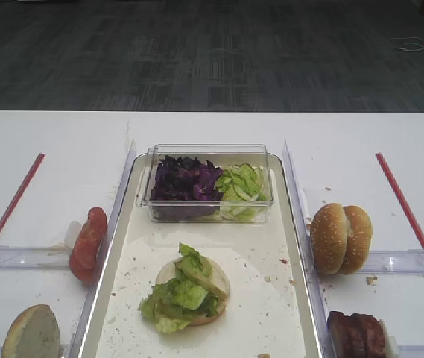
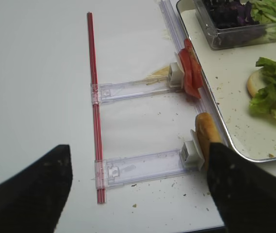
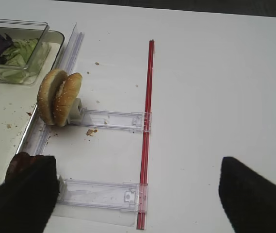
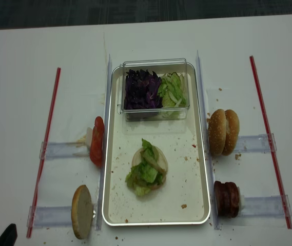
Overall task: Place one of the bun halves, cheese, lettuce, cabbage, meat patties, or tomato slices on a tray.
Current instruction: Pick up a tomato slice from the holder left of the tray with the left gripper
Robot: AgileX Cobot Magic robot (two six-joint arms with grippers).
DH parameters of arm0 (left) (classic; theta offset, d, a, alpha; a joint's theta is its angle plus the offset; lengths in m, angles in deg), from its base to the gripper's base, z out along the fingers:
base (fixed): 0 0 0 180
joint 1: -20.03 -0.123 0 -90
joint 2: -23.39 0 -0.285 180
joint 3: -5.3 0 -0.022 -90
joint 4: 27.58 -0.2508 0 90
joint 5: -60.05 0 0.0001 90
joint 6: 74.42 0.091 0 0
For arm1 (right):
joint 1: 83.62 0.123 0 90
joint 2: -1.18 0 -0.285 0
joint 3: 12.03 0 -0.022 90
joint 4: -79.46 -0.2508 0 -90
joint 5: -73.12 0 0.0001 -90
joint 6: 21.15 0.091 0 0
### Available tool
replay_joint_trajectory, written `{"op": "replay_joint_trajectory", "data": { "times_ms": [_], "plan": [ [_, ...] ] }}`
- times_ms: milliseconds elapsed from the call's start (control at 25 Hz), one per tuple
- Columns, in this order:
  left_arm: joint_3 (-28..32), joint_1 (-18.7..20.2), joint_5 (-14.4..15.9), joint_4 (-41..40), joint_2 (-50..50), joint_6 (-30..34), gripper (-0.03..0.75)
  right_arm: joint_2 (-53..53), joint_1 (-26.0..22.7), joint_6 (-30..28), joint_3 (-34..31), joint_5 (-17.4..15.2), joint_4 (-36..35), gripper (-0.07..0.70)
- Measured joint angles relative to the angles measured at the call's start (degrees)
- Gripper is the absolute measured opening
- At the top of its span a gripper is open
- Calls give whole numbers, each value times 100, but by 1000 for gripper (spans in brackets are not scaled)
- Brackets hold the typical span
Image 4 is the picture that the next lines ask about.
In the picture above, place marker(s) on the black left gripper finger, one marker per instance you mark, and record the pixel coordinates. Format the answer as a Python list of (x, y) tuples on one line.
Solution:
[(9, 236)]

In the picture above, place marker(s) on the red tomato slices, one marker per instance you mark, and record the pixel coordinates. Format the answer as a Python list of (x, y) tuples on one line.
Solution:
[(97, 142)]

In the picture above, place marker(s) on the clear tomato channel holder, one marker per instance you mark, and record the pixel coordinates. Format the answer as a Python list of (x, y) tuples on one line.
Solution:
[(54, 150)]

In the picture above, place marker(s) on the green lettuce leaf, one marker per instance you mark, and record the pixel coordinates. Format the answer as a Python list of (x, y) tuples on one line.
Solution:
[(145, 170)]

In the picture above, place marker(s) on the shredded green lettuce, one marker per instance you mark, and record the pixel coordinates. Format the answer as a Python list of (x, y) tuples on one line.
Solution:
[(171, 90)]

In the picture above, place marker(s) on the stack of meat patties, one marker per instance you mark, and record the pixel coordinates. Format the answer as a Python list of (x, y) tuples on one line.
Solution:
[(227, 199)]

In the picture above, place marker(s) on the clear left bun channel holder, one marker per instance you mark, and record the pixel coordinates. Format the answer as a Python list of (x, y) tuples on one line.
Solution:
[(47, 217)]

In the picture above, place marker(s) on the standing bun half left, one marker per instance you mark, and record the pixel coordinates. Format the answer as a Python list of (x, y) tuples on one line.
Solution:
[(81, 212)]

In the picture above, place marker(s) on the left red strip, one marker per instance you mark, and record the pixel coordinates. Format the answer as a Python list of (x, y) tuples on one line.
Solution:
[(41, 164)]

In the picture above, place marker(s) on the red strip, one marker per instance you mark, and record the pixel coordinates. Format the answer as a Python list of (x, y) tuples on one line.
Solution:
[(273, 154), (41, 164)]

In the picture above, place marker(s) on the white rectangular metal tray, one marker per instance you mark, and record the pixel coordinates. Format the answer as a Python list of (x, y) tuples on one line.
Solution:
[(184, 196)]

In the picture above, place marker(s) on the shredded purple cabbage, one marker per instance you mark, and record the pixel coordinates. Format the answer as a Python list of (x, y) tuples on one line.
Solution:
[(141, 90)]

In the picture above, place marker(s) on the clear plastic salad box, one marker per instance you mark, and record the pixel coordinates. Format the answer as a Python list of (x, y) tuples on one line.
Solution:
[(160, 67)]

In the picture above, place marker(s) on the sesame bun left piece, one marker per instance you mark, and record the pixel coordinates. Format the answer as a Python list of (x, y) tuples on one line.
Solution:
[(217, 132)]

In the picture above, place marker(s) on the sesame bun piece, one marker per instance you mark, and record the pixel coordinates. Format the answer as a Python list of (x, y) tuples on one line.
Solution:
[(232, 132), (217, 132)]

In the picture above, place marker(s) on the white patty pusher block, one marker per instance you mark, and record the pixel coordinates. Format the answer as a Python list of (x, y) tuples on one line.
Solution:
[(241, 201)]

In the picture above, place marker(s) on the sesame bun right piece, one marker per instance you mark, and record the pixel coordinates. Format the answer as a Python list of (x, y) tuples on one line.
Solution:
[(232, 132)]

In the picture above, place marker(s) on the clear patty channel holder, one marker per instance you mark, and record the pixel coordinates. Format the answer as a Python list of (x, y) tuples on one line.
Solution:
[(270, 206)]

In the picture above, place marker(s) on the clear sesame bun channel holder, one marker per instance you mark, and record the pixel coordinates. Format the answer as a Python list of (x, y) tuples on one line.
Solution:
[(263, 143)]

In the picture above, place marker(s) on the right red strip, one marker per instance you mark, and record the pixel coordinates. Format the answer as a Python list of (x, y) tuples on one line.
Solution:
[(273, 154)]

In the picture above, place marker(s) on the right long clear rail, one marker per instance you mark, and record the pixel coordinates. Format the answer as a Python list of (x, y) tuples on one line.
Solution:
[(208, 159)]

